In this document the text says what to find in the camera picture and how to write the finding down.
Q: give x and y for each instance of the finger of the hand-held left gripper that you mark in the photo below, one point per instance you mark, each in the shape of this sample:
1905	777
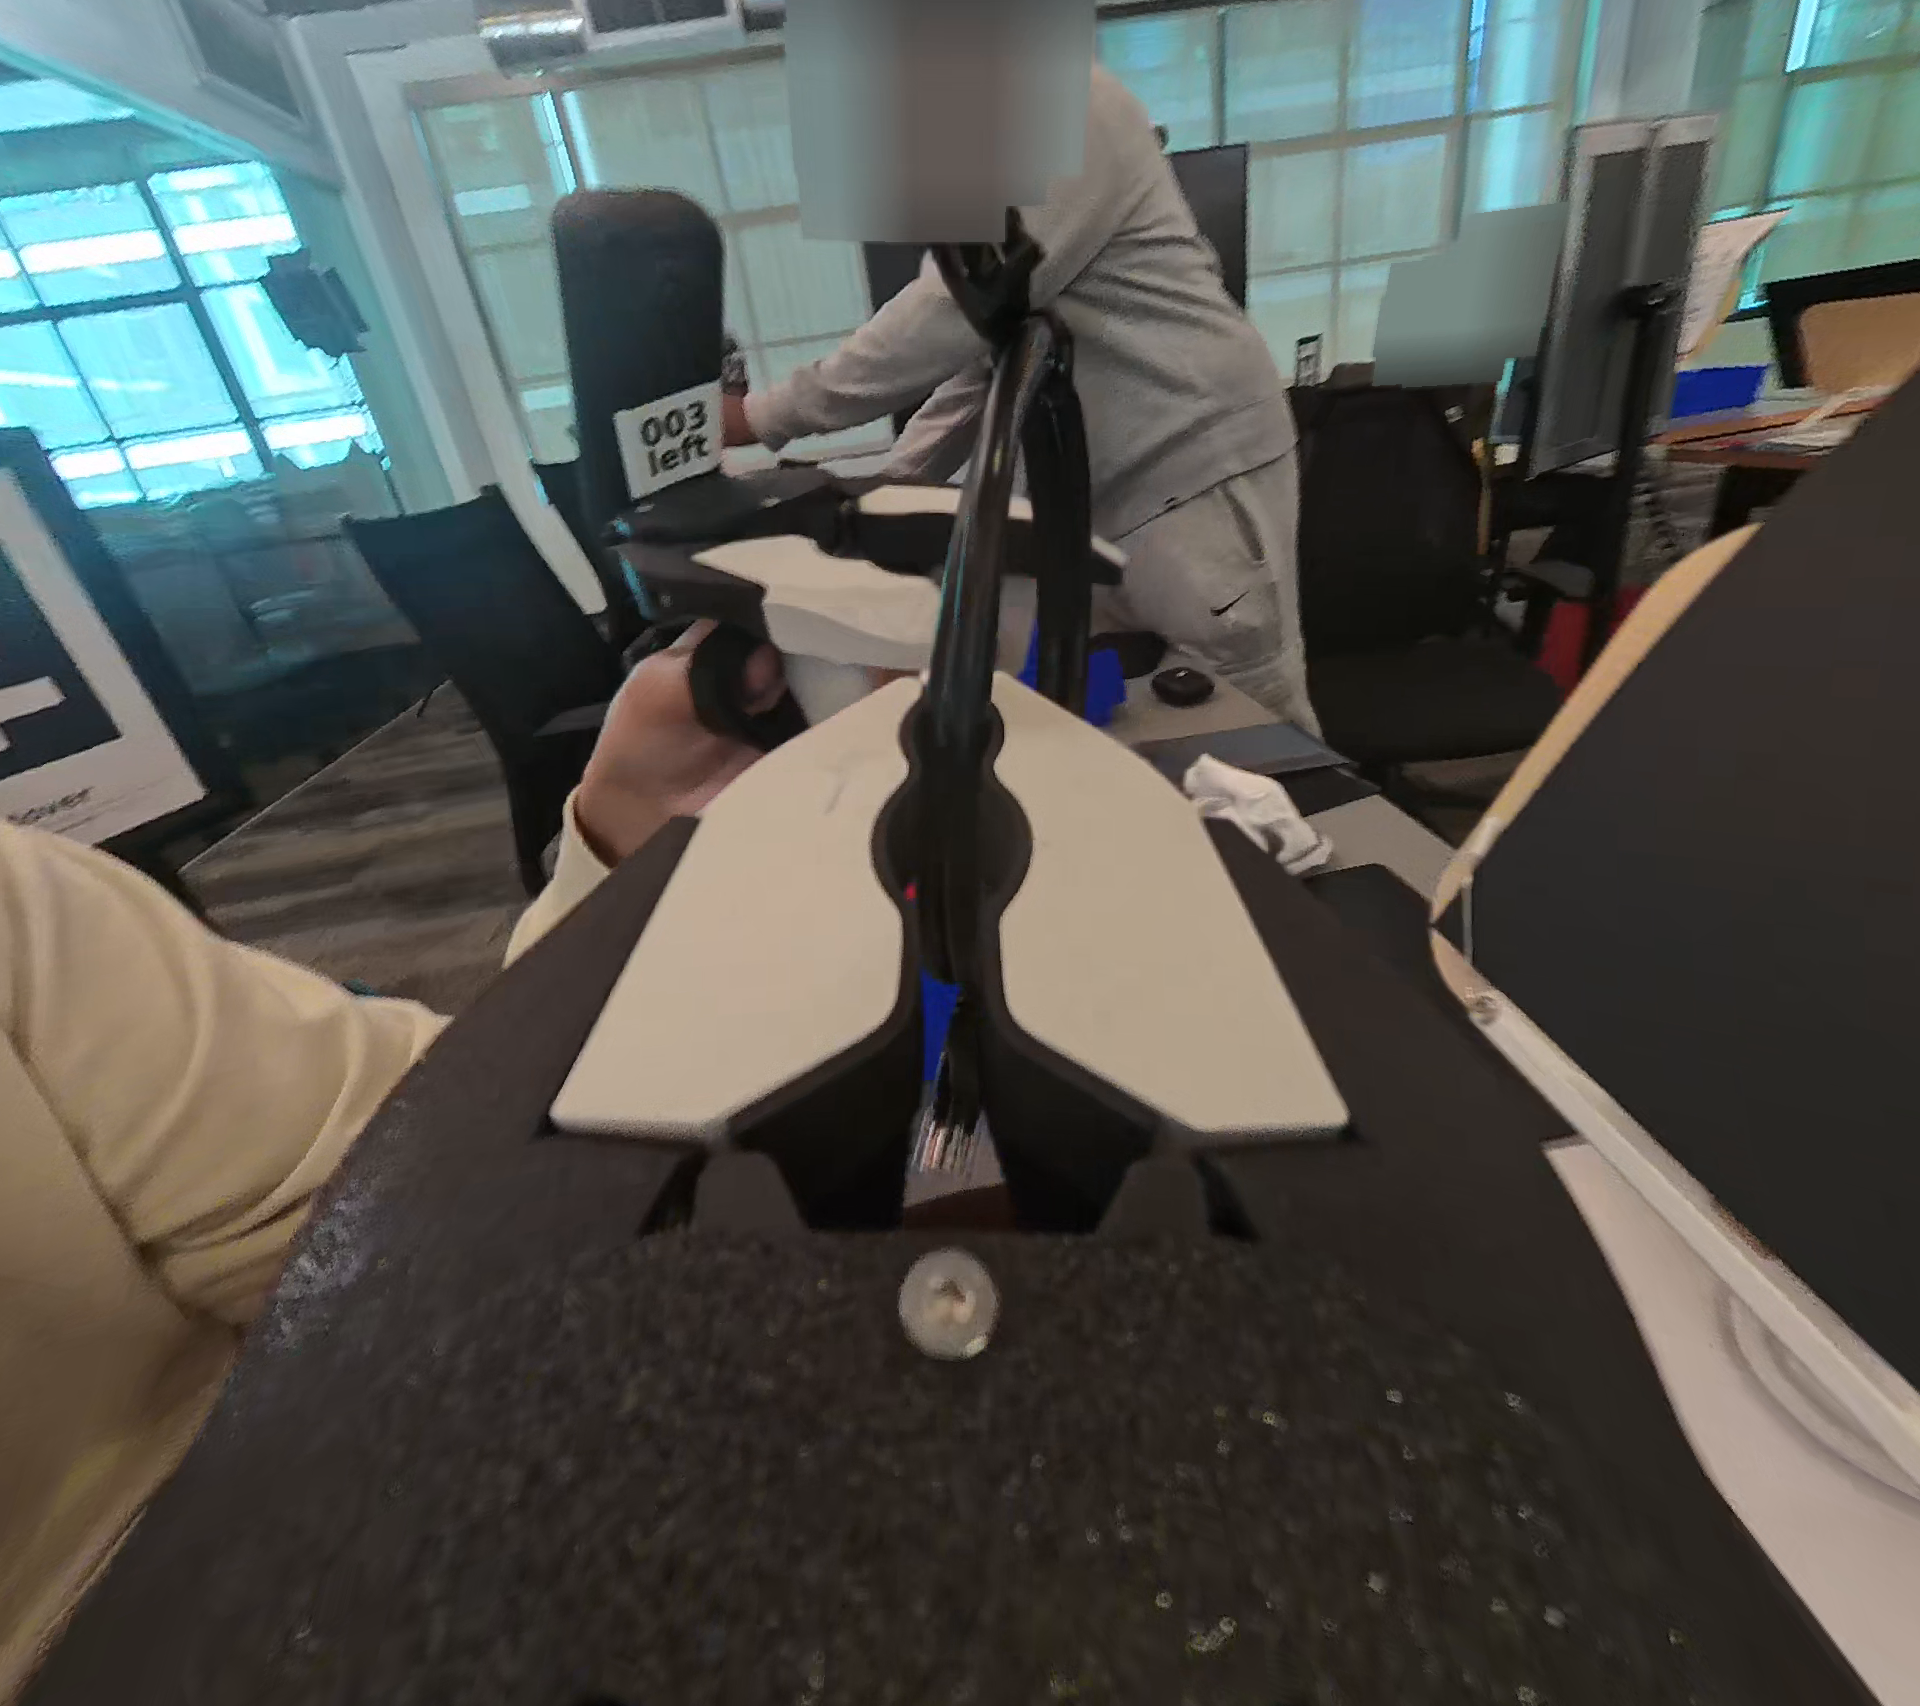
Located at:
840	605
901	521

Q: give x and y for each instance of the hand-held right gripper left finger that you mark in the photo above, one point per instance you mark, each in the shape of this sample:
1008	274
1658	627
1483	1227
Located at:
751	957

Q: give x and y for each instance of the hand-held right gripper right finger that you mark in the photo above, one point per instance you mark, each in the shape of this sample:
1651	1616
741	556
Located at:
1171	957

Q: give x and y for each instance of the black monitor on arm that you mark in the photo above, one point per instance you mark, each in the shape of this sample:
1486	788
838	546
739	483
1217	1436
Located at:
1621	281

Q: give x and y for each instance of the person's left hand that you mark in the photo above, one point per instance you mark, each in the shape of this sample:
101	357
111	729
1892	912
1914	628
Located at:
644	746

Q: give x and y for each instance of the white crumpled glove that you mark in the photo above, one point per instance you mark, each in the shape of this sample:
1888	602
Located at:
1261	806

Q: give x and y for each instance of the black round puck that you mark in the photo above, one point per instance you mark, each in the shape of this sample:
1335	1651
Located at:
1183	687

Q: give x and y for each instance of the red bin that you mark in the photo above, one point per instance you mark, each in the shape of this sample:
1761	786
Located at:
1568	638

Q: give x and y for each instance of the white bar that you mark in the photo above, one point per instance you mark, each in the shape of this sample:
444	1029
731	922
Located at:
1651	1136

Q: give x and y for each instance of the black board with wooden rim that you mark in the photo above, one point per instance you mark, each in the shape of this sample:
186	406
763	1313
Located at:
1724	837

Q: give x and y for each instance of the black and white marker poster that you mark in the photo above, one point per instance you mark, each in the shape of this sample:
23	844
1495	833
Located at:
75	687

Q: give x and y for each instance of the distant blue bins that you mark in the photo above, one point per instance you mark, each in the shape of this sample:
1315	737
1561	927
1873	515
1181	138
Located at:
1719	391

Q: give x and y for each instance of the wooden table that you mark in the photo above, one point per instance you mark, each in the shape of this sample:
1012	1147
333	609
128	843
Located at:
1770	430

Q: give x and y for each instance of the black chair with wooden back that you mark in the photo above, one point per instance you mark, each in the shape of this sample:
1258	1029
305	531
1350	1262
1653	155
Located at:
1861	334

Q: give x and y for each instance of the small black wall speaker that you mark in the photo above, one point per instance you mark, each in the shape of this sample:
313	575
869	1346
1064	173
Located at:
314	304

